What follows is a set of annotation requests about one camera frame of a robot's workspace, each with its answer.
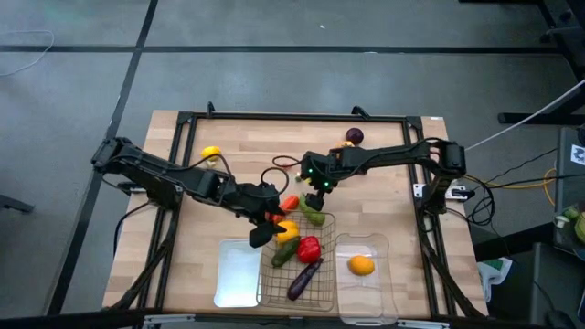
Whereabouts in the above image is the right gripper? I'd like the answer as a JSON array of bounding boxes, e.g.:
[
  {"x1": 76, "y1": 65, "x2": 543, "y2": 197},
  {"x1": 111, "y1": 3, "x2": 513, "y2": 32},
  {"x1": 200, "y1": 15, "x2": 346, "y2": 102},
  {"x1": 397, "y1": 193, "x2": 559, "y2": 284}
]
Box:
[{"x1": 299, "y1": 150, "x2": 343, "y2": 212}]

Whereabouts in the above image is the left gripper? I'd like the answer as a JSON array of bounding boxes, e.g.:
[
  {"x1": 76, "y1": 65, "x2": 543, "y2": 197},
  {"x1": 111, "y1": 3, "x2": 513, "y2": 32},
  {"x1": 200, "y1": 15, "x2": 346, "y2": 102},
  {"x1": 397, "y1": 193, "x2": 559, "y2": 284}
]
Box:
[{"x1": 228, "y1": 181, "x2": 281, "y2": 249}]

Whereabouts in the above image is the light green bitter gourd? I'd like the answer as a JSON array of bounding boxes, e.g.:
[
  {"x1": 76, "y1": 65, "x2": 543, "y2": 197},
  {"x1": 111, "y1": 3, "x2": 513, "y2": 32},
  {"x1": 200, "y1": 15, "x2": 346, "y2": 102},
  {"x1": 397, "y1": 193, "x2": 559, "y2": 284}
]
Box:
[{"x1": 299, "y1": 195, "x2": 327, "y2": 228}]

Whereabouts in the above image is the orange carrot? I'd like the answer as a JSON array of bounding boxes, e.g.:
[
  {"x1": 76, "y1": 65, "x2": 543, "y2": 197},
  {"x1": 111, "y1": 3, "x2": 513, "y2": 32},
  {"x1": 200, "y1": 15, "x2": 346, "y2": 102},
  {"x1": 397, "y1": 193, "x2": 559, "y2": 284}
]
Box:
[{"x1": 267, "y1": 195, "x2": 301, "y2": 225}]

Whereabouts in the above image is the yellow bell pepper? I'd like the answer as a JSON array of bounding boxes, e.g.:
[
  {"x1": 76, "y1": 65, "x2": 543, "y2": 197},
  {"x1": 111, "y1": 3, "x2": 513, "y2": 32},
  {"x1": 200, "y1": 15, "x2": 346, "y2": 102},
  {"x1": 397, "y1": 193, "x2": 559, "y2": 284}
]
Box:
[{"x1": 273, "y1": 220, "x2": 301, "y2": 244}]

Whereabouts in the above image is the dark green cucumber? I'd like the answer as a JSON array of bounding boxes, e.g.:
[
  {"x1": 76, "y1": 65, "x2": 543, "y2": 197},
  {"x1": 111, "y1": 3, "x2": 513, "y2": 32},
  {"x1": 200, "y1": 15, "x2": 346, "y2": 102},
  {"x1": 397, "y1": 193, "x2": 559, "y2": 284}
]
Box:
[{"x1": 271, "y1": 236, "x2": 302, "y2": 269}]

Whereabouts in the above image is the red bell pepper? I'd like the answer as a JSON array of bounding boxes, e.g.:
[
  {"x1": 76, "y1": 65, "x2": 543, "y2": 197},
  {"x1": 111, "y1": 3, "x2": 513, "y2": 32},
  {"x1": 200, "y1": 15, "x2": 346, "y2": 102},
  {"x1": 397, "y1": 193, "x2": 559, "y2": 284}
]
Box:
[{"x1": 296, "y1": 235, "x2": 323, "y2": 265}]

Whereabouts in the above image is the purple eggplant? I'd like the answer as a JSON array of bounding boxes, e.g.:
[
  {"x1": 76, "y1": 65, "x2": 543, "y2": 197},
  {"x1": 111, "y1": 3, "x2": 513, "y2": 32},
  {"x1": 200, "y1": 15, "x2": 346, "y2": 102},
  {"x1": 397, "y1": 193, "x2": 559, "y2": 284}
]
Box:
[{"x1": 286, "y1": 257, "x2": 324, "y2": 302}]

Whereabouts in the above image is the orange fruit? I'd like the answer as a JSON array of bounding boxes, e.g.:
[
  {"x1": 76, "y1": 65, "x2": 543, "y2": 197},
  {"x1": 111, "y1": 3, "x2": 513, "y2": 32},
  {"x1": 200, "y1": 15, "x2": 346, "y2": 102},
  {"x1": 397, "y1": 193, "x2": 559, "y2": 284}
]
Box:
[{"x1": 347, "y1": 254, "x2": 376, "y2": 277}]

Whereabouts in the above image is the white plastic tray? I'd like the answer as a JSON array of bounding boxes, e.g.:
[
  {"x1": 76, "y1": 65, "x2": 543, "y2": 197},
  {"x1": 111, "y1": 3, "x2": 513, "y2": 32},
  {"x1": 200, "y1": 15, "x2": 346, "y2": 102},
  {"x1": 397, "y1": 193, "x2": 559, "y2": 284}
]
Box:
[{"x1": 213, "y1": 239, "x2": 264, "y2": 309}]

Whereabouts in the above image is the dark purple onion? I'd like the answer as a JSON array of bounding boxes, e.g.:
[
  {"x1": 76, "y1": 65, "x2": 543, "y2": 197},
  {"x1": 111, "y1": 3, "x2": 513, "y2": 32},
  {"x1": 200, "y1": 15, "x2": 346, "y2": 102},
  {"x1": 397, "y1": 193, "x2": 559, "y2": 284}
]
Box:
[{"x1": 345, "y1": 127, "x2": 366, "y2": 146}]

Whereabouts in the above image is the clear plastic bin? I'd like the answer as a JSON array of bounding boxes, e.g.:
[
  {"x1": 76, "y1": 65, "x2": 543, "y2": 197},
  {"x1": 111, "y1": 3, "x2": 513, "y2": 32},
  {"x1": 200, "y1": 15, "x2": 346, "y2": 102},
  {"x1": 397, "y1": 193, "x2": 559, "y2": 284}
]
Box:
[{"x1": 335, "y1": 232, "x2": 399, "y2": 326}]

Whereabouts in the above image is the green and white bag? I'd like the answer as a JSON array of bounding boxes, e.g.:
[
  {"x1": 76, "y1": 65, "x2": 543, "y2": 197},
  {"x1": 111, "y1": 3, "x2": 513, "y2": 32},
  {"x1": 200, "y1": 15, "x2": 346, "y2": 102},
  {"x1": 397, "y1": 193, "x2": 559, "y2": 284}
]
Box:
[{"x1": 476, "y1": 256, "x2": 514, "y2": 303}]

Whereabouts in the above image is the black furniture foot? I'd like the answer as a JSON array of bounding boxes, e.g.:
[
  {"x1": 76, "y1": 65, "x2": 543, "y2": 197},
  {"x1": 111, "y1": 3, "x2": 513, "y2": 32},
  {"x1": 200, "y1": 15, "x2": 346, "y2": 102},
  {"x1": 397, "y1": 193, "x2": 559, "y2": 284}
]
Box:
[{"x1": 0, "y1": 193, "x2": 36, "y2": 216}]

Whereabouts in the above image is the dark side table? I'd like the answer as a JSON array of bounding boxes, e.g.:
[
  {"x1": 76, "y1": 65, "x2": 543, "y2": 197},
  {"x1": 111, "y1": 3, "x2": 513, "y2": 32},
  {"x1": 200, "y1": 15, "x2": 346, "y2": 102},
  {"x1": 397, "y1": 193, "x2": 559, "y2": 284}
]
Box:
[{"x1": 552, "y1": 125, "x2": 585, "y2": 257}]

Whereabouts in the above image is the green toy vegetable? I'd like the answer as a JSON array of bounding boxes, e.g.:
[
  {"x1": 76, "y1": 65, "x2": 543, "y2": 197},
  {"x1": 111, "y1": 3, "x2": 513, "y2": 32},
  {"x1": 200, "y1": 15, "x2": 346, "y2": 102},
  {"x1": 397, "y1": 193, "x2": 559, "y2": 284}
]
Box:
[{"x1": 564, "y1": 205, "x2": 585, "y2": 243}]

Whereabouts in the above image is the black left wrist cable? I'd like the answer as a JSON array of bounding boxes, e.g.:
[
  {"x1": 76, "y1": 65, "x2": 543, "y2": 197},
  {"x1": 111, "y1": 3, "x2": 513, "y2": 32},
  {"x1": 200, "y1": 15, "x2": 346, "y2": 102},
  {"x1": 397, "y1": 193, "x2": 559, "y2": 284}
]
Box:
[{"x1": 182, "y1": 153, "x2": 291, "y2": 198}]

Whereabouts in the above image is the wire mesh basket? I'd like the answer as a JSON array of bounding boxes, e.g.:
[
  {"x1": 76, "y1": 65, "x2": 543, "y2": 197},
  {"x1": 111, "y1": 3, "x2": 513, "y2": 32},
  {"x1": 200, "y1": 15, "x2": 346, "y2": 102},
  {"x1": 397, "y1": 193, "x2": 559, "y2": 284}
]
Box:
[{"x1": 256, "y1": 210, "x2": 338, "y2": 313}]

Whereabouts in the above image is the black metal table frame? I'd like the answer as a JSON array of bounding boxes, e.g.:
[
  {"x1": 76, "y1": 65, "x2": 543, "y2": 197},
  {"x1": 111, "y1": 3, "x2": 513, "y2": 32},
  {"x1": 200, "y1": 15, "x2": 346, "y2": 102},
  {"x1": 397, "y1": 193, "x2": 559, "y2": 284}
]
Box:
[{"x1": 102, "y1": 101, "x2": 490, "y2": 329}]

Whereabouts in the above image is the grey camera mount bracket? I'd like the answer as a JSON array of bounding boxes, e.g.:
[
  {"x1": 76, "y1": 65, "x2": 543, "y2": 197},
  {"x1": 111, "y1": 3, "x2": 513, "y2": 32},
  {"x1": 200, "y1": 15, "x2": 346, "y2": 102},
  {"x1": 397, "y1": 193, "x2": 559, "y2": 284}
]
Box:
[
  {"x1": 142, "y1": 313, "x2": 197, "y2": 329},
  {"x1": 396, "y1": 318, "x2": 452, "y2": 329}
]

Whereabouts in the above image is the black power cable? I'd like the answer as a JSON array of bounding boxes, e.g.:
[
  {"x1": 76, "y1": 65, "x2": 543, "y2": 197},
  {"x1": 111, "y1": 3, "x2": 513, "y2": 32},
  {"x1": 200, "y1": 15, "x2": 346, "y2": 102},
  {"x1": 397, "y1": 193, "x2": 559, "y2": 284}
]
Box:
[{"x1": 112, "y1": 199, "x2": 155, "y2": 258}]

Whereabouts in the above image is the yellow cable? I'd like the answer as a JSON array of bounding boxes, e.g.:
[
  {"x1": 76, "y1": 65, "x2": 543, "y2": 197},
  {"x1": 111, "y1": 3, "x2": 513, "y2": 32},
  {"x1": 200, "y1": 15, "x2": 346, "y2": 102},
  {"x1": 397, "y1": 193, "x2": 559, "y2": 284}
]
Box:
[{"x1": 465, "y1": 167, "x2": 557, "y2": 207}]

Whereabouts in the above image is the thin black cable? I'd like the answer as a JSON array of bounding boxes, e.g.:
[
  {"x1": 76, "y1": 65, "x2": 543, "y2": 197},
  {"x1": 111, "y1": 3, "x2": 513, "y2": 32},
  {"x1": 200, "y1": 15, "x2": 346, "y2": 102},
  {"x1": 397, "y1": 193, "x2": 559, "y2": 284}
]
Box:
[
  {"x1": 488, "y1": 173, "x2": 585, "y2": 189},
  {"x1": 486, "y1": 148, "x2": 558, "y2": 183}
]

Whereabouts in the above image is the light grey cable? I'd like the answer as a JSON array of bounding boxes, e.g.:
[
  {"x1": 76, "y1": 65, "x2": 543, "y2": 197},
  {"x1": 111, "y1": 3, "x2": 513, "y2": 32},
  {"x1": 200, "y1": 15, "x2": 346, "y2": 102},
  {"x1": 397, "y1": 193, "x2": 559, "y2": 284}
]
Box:
[{"x1": 464, "y1": 78, "x2": 585, "y2": 152}]

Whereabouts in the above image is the black furniture frame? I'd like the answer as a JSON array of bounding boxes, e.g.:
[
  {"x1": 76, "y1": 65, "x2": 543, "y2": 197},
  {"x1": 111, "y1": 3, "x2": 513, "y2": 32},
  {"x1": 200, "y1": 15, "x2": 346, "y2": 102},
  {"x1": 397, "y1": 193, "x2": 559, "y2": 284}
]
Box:
[{"x1": 459, "y1": 0, "x2": 585, "y2": 127}]

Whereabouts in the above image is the white floor cable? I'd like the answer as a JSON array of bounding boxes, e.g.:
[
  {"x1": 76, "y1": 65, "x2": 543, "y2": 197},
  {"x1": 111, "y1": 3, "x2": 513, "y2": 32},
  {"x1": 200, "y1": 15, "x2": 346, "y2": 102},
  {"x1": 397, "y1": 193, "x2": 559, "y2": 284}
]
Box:
[{"x1": 0, "y1": 28, "x2": 56, "y2": 78}]

